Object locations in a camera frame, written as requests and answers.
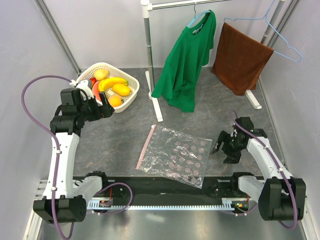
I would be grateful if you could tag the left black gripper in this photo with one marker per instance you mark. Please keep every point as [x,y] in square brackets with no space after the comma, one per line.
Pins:
[103,111]

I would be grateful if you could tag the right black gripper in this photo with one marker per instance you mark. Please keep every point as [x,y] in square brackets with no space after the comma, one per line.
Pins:
[232,157]

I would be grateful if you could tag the orange peach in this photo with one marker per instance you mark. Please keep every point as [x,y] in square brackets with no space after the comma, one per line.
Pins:
[115,101]

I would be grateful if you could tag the yellow mango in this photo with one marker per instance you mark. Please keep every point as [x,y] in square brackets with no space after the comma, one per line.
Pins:
[121,89]

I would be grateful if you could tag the clear zip top bag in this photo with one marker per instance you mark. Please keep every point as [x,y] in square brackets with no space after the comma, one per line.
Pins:
[175,155]

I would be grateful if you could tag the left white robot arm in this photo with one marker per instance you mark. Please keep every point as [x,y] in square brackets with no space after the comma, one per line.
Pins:
[60,201]

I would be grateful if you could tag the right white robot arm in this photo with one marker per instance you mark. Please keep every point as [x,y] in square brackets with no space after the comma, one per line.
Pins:
[281,196]

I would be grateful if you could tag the watermelon slice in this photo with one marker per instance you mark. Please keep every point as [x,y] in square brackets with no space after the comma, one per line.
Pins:
[95,91]

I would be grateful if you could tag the yellow banana bunch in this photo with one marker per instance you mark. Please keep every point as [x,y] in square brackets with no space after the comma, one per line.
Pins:
[108,83]

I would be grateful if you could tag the red mango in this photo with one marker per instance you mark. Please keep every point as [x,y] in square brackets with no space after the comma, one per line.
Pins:
[93,80]

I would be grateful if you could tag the pale yellow pear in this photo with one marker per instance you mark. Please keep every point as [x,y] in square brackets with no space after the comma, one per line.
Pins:
[101,74]

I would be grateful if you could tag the white perforated plastic basket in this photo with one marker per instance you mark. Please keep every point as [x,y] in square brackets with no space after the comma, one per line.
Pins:
[133,83]

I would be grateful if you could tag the green t-shirt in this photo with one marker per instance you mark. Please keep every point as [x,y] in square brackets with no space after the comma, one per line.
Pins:
[177,82]

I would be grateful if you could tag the brown towel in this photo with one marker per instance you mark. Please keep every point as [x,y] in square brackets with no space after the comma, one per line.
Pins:
[239,60]

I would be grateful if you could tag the white clothes rack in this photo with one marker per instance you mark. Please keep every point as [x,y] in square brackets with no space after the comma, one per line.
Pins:
[147,7]

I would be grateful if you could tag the teal shirt hanger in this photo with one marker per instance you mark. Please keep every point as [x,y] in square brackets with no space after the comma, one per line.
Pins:
[197,17]

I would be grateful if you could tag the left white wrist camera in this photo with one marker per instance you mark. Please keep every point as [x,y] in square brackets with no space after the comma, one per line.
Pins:
[82,86]

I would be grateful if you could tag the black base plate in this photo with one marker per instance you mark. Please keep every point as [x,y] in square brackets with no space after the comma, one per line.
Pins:
[160,191]

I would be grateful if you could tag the white slotted cable duct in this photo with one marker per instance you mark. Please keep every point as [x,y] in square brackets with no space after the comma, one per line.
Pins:
[227,205]

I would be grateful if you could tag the left aluminium frame post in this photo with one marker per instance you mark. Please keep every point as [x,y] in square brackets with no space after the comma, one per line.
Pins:
[44,10]

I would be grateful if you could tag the aluminium frame post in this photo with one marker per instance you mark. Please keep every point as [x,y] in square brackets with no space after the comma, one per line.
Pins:
[44,10]
[293,4]

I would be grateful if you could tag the light blue wire hanger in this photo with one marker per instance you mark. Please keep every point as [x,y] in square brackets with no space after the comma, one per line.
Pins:
[270,25]

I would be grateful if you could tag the right aluminium frame post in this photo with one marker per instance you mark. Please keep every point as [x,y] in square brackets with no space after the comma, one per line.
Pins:
[293,4]

